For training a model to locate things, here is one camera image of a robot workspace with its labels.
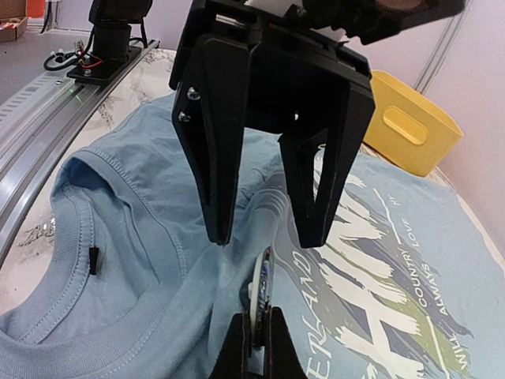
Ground right aluminium frame post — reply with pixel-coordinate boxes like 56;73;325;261
414;14;463;94

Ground open cardboard box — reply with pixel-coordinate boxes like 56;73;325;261
0;17;28;43

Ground front aluminium rail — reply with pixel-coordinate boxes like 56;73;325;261
1;39;159;261

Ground dark round brooch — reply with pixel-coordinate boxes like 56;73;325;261
240;246;275;349

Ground yellow plastic basket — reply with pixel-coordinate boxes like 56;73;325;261
364;70;463;177

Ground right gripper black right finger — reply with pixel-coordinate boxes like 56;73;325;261
264;307;307;379

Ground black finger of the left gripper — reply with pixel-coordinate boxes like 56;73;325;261
172;34;250;245
279;83;374;248

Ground light blue printed t-shirt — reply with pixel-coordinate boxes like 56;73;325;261
1;96;504;378

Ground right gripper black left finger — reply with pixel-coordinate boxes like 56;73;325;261
211;313;254;379

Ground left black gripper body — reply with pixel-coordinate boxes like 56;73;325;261
169;1;373;136

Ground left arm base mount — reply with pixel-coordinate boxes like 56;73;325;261
43;41;143;86

